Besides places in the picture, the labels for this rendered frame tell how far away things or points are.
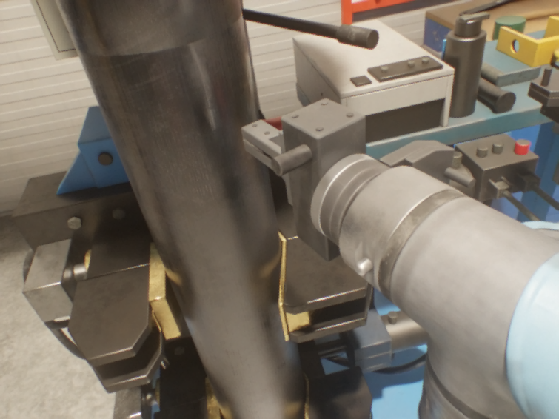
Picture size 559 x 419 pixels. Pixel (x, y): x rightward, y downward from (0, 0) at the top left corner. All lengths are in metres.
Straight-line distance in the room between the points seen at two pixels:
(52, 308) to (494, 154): 0.94
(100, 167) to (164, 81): 0.44
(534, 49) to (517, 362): 1.14
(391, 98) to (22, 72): 2.25
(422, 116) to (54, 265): 0.80
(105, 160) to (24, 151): 2.13
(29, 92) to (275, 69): 1.37
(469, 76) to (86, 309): 0.87
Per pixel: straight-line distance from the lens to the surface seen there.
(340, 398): 1.18
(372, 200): 0.31
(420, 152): 0.38
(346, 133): 0.35
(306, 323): 0.78
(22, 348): 2.38
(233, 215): 0.66
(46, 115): 2.93
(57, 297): 0.95
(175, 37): 0.54
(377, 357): 1.28
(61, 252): 1.00
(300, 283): 0.76
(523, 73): 1.26
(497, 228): 0.29
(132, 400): 1.30
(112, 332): 0.79
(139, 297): 0.82
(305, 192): 0.38
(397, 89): 0.95
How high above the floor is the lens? 1.56
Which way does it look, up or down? 37 degrees down
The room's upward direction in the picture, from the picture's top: 9 degrees counter-clockwise
